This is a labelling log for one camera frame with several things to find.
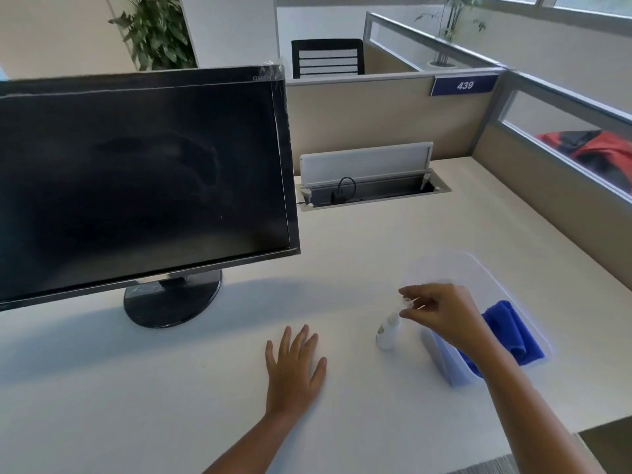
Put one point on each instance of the person's right thumb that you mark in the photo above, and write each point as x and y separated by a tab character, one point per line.
413	314

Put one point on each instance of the person's left thumb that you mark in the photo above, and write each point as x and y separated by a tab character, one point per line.
320	371

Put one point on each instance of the window with white frame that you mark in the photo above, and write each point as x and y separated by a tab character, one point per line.
543	2

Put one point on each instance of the white plant pot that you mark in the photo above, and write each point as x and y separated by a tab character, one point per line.
441	64

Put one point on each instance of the person's right forearm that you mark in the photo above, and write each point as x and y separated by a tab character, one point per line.
523	404

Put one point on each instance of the beige desk partition panel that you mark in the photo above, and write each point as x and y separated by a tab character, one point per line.
380	115

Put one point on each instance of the blue desk number sign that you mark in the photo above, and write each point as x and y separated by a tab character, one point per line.
464	85

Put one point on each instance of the black computer monitor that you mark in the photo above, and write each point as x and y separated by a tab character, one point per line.
143	182

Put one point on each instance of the person's left forearm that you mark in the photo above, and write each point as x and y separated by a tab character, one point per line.
256	444

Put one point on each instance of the person's left little finger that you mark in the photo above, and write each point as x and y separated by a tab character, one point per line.
271	359

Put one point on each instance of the thin green potted plant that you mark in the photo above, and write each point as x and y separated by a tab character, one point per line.
452	24

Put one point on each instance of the black round monitor stand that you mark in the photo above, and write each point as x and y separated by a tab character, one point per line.
170	303

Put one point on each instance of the blue microfibre cloth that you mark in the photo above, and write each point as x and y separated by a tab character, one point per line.
516	333

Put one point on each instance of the person's left hand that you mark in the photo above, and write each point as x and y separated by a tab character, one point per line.
291	380

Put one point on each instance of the black office chair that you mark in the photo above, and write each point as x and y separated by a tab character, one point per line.
327	56

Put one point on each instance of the person's left middle finger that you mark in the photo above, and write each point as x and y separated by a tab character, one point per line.
300	344

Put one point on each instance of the grey framed glass partition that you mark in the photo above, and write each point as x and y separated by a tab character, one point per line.
414	39

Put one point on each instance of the clear plastic storage bin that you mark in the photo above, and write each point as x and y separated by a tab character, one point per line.
444	269

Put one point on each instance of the person's right hand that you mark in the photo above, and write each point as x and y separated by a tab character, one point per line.
449	318

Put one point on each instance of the large green leafy plant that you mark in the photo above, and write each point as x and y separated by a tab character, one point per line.
158	29

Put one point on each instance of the beige partition with glass strip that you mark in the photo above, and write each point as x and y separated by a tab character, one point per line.
543	182

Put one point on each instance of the small white spray bottle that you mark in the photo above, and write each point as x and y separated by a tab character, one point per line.
387	333

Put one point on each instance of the red and black jacket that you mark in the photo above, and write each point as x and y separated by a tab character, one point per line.
592	150

